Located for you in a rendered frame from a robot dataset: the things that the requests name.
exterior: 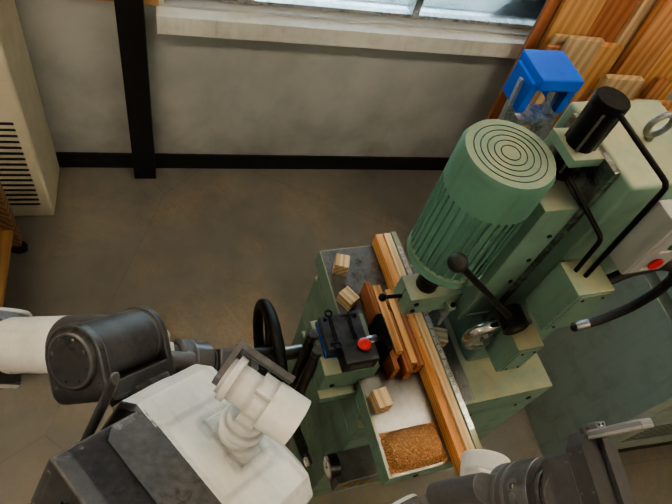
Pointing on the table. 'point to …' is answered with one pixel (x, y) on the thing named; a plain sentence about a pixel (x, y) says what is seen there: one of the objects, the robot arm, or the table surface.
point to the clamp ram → (380, 337)
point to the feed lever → (511, 318)
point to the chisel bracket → (416, 301)
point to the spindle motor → (480, 200)
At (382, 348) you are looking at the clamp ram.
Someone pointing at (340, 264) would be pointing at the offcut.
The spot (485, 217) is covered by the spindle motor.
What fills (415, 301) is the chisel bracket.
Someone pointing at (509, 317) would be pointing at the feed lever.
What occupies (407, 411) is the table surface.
